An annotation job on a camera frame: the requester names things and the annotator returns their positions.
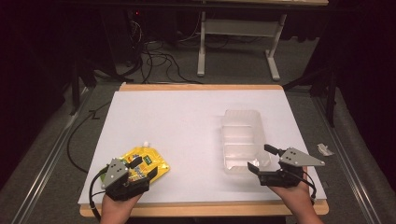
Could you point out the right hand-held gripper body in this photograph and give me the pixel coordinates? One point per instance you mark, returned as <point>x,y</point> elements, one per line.
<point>297,158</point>

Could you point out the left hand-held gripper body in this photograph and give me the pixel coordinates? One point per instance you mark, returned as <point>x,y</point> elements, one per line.
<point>116,172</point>

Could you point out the yellow spout pouch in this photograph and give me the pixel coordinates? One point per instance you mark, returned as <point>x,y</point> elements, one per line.
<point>155,160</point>

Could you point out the clear plastic container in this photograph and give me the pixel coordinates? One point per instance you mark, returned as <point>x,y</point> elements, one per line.
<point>243,140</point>

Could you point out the person's left hand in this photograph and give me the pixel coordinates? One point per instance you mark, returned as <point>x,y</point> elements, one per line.
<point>116,208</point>

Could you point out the person's right hand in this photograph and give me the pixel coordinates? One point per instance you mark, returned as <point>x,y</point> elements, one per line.
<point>294,197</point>

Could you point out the crumpled white paper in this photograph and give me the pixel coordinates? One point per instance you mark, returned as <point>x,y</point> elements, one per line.
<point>324,150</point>

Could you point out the white table mat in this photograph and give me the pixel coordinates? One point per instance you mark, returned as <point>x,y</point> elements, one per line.
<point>180,130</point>

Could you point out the black metal stand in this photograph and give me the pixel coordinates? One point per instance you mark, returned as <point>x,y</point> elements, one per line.
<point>75,87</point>
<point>330,93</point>

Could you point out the metal floor rail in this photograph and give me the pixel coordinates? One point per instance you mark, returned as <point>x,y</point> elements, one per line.
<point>46,161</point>
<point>345,155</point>

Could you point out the white metal desk frame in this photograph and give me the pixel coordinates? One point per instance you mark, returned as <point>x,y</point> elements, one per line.
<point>239,27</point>

